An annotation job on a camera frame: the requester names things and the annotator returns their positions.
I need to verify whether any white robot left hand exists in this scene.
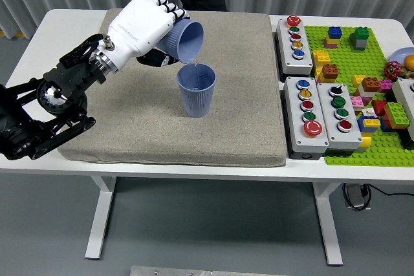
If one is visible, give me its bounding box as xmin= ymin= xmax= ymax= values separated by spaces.
xmin=102 ymin=0 xmax=191 ymax=72

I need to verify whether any blue ribbed cup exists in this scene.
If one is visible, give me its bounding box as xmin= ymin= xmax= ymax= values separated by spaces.
xmin=157 ymin=19 xmax=205 ymax=65
xmin=176 ymin=62 xmax=217 ymax=118

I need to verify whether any grey-brown mat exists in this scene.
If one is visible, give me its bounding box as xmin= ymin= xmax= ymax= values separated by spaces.
xmin=57 ymin=8 xmax=288 ymax=167

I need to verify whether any grey five-button control box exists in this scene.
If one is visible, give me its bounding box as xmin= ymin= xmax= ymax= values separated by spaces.
xmin=274 ymin=16 xmax=314 ymax=76
xmin=283 ymin=76 xmax=330 ymax=160

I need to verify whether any orange toy brick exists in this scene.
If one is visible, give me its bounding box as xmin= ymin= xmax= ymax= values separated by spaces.
xmin=321 ymin=63 xmax=340 ymax=81
xmin=361 ymin=77 xmax=382 ymax=93

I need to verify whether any white table leg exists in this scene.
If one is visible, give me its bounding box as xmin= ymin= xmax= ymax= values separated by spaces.
xmin=84 ymin=175 xmax=117 ymax=260
xmin=312 ymin=182 xmax=343 ymax=266

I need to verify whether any blue and yellow toy brick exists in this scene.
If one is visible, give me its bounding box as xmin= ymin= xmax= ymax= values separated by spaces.
xmin=357 ymin=116 xmax=382 ymax=133

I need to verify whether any red toy brick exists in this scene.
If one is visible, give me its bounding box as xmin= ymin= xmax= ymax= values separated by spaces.
xmin=371 ymin=100 xmax=389 ymax=117

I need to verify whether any yellow round toy brick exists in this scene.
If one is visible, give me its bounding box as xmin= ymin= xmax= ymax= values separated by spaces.
xmin=356 ymin=136 xmax=372 ymax=154

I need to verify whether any red toy valve wheel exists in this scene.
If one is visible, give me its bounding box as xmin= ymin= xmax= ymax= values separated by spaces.
xmin=384 ymin=61 xmax=403 ymax=80

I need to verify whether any light blue plate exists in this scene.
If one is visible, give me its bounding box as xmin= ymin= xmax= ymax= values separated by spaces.
xmin=390 ymin=48 xmax=414 ymax=67

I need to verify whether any large green toy brick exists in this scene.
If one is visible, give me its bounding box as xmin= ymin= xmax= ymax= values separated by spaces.
xmin=384 ymin=102 xmax=410 ymax=127

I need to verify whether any toy burger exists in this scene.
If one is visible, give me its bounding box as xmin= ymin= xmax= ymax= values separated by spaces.
xmin=402 ymin=55 xmax=414 ymax=80

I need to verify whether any white control box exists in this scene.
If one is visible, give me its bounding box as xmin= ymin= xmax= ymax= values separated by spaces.
xmin=391 ymin=78 xmax=414 ymax=143

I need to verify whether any green studded baseplate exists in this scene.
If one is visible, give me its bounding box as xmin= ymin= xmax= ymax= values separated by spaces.
xmin=303 ymin=25 xmax=414 ymax=167

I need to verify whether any grey power adapter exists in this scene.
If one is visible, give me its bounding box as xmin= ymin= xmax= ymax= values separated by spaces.
xmin=343 ymin=182 xmax=373 ymax=211

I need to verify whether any grey selector switch control box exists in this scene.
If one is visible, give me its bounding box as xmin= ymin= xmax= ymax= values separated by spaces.
xmin=316 ymin=82 xmax=364 ymax=157

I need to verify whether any black power cord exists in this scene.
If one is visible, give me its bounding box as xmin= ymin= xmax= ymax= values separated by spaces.
xmin=364 ymin=184 xmax=414 ymax=197

